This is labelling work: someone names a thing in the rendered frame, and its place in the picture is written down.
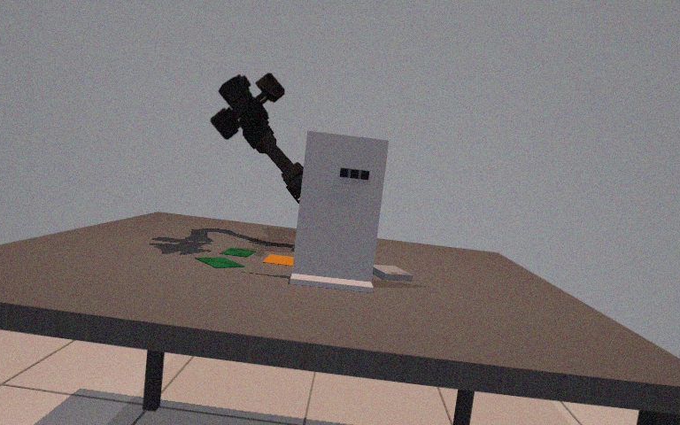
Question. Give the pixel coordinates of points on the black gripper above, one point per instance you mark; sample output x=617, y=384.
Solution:
x=247, y=107

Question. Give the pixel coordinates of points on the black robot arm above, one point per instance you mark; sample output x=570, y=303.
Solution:
x=261, y=137

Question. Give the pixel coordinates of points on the grey panel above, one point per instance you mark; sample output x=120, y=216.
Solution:
x=339, y=211

